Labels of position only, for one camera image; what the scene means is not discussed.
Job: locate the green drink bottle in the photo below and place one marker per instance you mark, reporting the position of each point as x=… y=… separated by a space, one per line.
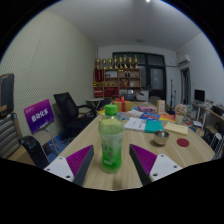
x=111 y=140

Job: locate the black armrest chair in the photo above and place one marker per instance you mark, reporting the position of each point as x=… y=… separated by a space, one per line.
x=33 y=150

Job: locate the small steel bowl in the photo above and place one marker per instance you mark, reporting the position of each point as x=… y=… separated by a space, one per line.
x=161 y=137

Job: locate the white booklet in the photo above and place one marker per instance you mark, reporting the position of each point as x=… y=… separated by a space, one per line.
x=135 y=123

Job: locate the yellow gift box red ribbon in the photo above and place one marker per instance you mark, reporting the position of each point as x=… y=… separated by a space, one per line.
x=122 y=105

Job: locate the purple packet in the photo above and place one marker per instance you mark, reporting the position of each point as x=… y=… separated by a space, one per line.
x=146 y=108

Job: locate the blue book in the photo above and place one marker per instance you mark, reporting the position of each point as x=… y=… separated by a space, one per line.
x=149 y=116

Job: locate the orange carton box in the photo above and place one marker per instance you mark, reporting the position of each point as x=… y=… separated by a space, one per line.
x=161 y=106

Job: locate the purple sign board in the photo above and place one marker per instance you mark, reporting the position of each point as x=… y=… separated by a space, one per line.
x=39 y=115

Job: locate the striped grey chair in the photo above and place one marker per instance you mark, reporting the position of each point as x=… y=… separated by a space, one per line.
x=8 y=135

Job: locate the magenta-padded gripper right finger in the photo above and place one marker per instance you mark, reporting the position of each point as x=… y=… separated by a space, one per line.
x=150 y=163

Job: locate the pale yellow book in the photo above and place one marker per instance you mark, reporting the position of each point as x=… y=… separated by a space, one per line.
x=177 y=128

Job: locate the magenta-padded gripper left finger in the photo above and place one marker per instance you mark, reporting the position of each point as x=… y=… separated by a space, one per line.
x=78 y=160

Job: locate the black office chair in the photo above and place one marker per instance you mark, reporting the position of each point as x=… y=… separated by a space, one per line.
x=70 y=113

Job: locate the teal book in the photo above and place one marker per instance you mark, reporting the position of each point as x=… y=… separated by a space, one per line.
x=153 y=126

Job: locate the black computer monitor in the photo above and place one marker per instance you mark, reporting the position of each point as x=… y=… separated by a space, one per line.
x=199 y=95

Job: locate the paper cup with flowers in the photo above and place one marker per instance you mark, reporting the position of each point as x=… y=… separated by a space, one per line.
x=180 y=114

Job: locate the white air conditioner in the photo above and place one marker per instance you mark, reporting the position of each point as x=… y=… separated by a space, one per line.
x=183 y=59

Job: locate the flat round red coaster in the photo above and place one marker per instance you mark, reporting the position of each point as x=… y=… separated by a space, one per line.
x=182 y=142

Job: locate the orange book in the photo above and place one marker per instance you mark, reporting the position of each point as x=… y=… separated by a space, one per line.
x=167 y=117

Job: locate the wooden shelf unit with trophies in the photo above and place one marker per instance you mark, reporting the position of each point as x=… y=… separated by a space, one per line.
x=116 y=78

